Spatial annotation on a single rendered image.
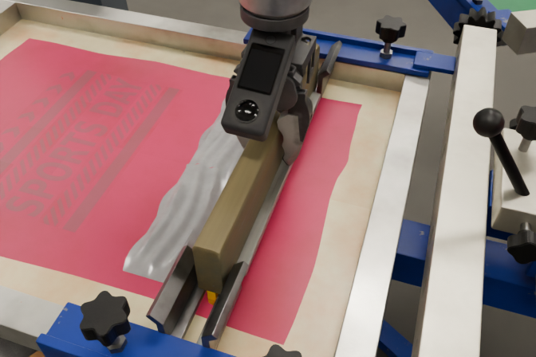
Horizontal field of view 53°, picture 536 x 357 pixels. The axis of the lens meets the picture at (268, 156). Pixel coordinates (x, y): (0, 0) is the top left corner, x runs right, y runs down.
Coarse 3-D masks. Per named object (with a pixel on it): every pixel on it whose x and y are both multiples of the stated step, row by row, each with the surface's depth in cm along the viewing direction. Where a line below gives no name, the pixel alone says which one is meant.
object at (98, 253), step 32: (0, 128) 79; (160, 160) 75; (128, 192) 70; (160, 192) 70; (288, 192) 70; (0, 224) 67; (32, 224) 67; (96, 224) 67; (128, 224) 67; (288, 224) 67; (320, 224) 67; (0, 256) 63; (32, 256) 63; (64, 256) 63; (96, 256) 63; (256, 256) 63; (288, 256) 63; (128, 288) 60; (256, 288) 60; (288, 288) 60; (256, 320) 57; (288, 320) 57
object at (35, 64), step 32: (0, 64) 91; (32, 64) 91; (64, 64) 91; (96, 64) 91; (128, 64) 91; (160, 64) 91; (0, 96) 85; (32, 96) 85; (192, 96) 85; (224, 96) 85; (160, 128) 79; (192, 128) 79; (320, 128) 79; (352, 128) 79; (320, 160) 75; (320, 192) 70
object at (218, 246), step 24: (264, 144) 62; (240, 168) 59; (264, 168) 60; (240, 192) 56; (264, 192) 63; (216, 216) 54; (240, 216) 55; (216, 240) 52; (240, 240) 57; (216, 264) 52; (216, 288) 55
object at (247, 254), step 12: (312, 96) 78; (288, 168) 68; (276, 180) 66; (276, 192) 65; (264, 204) 64; (264, 216) 62; (252, 228) 61; (264, 228) 61; (252, 240) 60; (252, 252) 59
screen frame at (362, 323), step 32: (0, 0) 99; (32, 0) 99; (64, 0) 99; (0, 32) 97; (96, 32) 98; (128, 32) 95; (160, 32) 93; (192, 32) 92; (224, 32) 92; (320, 64) 87; (352, 64) 85; (416, 96) 79; (416, 128) 74; (384, 160) 70; (384, 192) 66; (384, 224) 62; (384, 256) 59; (0, 288) 56; (352, 288) 56; (384, 288) 56; (0, 320) 54; (32, 320) 54; (352, 320) 54; (352, 352) 51
